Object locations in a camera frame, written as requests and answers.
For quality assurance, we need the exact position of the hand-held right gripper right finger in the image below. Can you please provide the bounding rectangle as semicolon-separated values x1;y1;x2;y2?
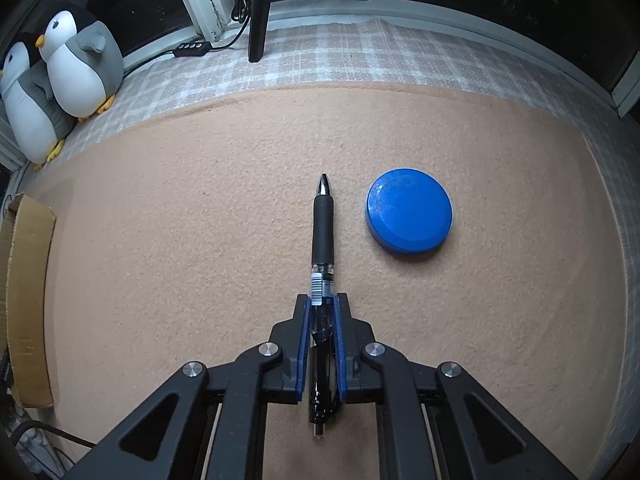
334;292;578;480

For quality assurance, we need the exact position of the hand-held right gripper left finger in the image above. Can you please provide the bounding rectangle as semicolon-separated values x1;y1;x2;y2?
62;292;313;480

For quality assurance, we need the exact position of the black pen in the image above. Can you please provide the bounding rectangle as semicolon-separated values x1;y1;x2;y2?
306;172;337;443

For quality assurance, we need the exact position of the cardboard box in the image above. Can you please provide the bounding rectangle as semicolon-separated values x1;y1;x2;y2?
0;192;57;408

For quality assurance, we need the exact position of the blue round lid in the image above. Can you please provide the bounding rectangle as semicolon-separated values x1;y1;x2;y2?
365;167;453;256

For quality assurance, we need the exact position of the small penguin plush toy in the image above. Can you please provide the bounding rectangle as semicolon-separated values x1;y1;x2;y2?
36;4;125;123

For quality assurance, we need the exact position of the large penguin plush toy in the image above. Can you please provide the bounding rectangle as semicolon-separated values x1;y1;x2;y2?
0;32;71;172

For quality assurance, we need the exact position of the white window frame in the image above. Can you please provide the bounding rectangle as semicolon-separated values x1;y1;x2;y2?
0;0;640;121

